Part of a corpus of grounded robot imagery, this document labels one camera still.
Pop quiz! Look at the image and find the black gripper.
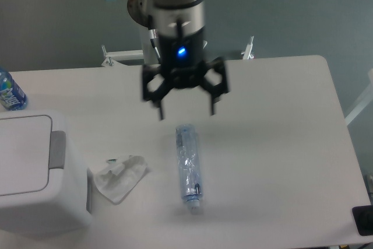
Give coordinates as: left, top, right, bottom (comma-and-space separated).
141, 33, 229, 120

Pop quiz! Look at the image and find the grey trash can push button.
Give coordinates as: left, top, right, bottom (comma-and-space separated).
48, 131, 66, 169

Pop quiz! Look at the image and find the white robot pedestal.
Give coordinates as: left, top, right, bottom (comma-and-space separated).
101, 27, 160, 67

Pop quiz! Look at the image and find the empty clear plastic bottle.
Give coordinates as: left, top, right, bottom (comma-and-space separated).
175, 124, 203, 214

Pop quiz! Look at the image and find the black device at table edge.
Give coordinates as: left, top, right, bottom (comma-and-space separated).
352, 205, 373, 236

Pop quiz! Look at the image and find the white trash can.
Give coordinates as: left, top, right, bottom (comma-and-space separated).
1, 110, 92, 234

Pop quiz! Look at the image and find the white stand leg right edge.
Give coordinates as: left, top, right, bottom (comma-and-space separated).
344, 68, 373, 126

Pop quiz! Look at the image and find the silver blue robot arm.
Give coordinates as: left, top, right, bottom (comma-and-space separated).
138, 0, 229, 114

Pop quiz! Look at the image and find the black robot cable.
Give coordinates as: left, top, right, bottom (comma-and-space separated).
147, 15, 161, 64

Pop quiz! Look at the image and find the white frame bracket right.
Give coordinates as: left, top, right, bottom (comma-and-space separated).
241, 36, 255, 59

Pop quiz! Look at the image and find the white wrapper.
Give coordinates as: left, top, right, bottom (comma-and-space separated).
93, 156, 147, 205

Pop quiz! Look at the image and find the blue labelled water bottle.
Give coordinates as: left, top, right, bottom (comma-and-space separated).
1, 68, 28, 111

